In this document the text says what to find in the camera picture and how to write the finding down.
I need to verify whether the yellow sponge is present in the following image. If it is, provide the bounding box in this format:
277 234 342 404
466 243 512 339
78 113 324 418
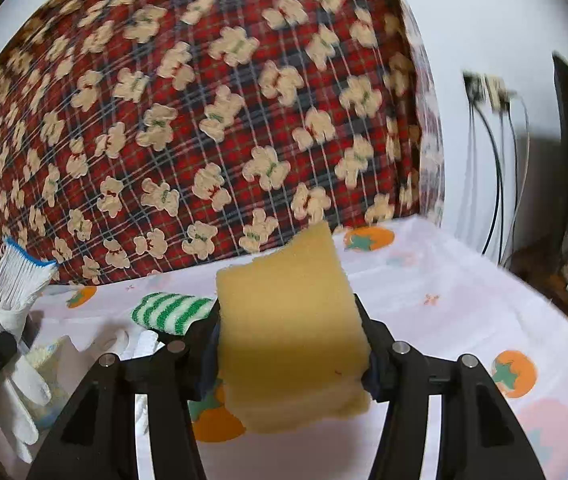
217 222 371 434

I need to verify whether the green white striped sock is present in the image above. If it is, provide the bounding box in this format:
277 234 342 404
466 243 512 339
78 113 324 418
131 292 214 336

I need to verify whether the white work glove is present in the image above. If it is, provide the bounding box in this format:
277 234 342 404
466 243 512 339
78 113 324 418
0 237 57 464

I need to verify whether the red plaid teddy bear blanket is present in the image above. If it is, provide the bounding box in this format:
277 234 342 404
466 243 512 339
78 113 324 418
0 0 444 285

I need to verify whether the white charger cable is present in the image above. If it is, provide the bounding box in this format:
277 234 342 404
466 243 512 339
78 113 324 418
501 94 533 269

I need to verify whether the black power cable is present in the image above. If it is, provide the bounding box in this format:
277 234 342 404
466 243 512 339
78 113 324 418
468 102 521 266

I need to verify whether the white wall outlet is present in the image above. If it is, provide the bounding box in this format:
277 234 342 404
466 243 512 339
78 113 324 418
462 70 516 114

